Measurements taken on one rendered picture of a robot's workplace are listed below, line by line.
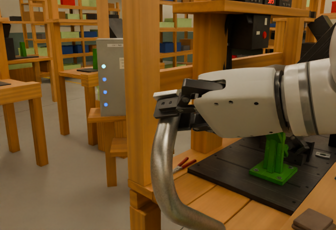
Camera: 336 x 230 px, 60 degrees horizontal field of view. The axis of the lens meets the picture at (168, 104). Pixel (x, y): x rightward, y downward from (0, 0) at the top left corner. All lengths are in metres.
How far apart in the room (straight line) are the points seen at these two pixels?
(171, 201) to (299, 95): 0.21
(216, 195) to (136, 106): 0.42
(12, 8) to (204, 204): 10.81
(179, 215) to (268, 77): 0.22
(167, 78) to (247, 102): 0.87
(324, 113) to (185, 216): 0.23
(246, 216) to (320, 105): 0.71
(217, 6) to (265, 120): 0.80
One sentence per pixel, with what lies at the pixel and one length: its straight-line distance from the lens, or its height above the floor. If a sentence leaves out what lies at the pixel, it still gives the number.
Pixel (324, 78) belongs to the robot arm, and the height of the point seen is 1.40.
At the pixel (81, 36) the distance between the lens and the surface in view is 9.00.
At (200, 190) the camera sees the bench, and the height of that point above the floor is 0.88.
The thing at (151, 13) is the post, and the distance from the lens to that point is 0.99.
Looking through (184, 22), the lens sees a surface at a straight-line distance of 7.58.
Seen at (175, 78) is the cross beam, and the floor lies 1.24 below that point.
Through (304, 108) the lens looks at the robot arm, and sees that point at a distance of 0.33.
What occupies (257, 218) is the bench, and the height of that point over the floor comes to 0.88.
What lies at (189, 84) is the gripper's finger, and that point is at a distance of 0.36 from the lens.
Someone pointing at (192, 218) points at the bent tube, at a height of 1.18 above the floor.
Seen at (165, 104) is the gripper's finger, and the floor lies 1.34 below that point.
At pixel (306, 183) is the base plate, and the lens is 1.20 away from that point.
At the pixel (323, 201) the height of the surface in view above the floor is 0.90.
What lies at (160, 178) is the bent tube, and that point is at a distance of 0.39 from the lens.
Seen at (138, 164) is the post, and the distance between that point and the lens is 1.09.
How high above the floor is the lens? 1.45
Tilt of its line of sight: 15 degrees down
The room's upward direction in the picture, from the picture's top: straight up
